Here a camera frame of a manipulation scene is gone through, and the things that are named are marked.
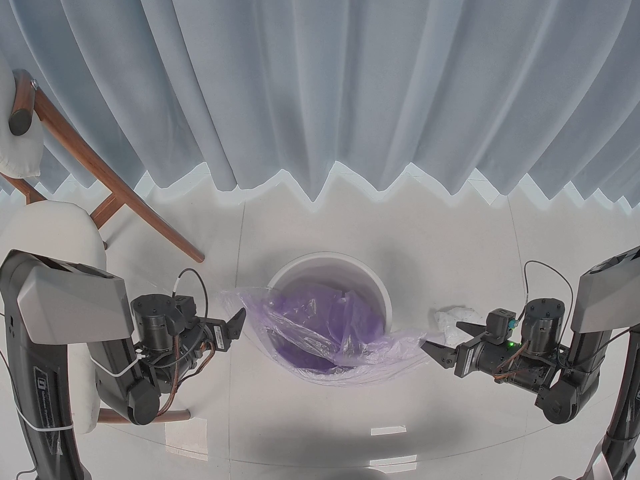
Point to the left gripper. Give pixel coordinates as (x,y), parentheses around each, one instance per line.
(220,335)

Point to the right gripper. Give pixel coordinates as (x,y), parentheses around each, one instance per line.
(480,358)

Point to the white paper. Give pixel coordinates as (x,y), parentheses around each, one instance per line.
(460,320)

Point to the purple plastic bag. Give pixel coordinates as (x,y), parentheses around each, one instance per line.
(320,318)

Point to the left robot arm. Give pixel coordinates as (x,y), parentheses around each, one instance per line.
(75,303)

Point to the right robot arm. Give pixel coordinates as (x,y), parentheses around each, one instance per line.
(605,298)

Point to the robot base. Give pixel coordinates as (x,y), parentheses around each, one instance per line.
(600,465)

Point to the white trash bin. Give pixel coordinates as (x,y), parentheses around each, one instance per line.
(350,268)

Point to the wooden chair with white cushions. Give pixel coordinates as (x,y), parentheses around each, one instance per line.
(50,233)

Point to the pale blue curtain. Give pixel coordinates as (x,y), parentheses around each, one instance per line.
(350,68)

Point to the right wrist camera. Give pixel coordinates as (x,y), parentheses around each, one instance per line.
(500,323)

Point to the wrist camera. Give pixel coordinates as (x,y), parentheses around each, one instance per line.
(184,308)
(500,323)

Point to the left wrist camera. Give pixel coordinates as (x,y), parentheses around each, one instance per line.
(184,308)

